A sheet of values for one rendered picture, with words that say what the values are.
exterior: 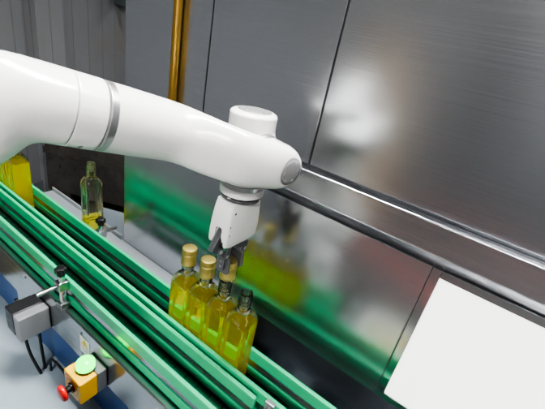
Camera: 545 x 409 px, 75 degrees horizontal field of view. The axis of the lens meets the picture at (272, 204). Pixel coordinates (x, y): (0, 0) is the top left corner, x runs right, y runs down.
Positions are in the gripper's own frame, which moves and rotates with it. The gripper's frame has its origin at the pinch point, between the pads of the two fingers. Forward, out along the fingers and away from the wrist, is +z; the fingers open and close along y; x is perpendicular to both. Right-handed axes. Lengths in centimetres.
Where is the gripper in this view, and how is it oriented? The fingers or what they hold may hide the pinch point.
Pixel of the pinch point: (229, 260)
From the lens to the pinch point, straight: 76.1
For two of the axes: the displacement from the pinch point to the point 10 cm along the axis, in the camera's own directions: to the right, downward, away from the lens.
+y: -5.8, 2.5, -7.8
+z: -1.9, 8.9, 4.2
